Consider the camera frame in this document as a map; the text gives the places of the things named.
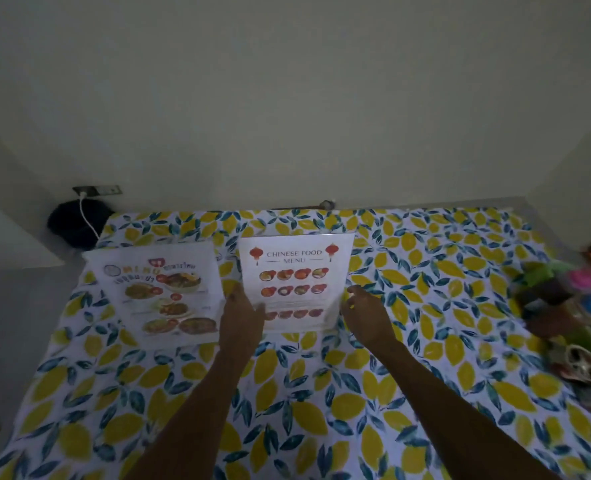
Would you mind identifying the person's right hand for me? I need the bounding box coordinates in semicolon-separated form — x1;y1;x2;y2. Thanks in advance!
341;285;398;350

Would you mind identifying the person's left hand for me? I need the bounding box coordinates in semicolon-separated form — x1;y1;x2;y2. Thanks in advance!
218;283;267;354

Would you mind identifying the red lantern menu acrylic stand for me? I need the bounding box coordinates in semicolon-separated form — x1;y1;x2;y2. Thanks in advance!
238;234;356;333

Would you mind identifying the person's right forearm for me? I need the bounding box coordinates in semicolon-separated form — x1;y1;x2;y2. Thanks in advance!
371;339;549;480

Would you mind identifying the person's left forearm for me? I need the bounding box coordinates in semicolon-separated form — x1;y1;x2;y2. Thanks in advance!
125;342;261;480

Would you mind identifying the lemon print tablecloth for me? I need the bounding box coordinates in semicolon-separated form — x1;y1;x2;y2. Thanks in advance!
0;207;591;480

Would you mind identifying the photo food menu sheet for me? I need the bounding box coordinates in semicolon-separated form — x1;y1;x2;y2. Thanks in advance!
82;241;226;350

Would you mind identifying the black bag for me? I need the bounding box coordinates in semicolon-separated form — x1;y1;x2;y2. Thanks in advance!
47;199;114;250

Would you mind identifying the white and red toy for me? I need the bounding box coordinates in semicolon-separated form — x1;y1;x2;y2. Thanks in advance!
551;345;591;383

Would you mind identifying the white charger cable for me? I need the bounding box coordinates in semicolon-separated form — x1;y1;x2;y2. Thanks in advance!
78;191;101;240

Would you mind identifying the wall power socket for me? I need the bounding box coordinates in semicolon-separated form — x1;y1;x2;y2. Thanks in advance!
73;185;123;197

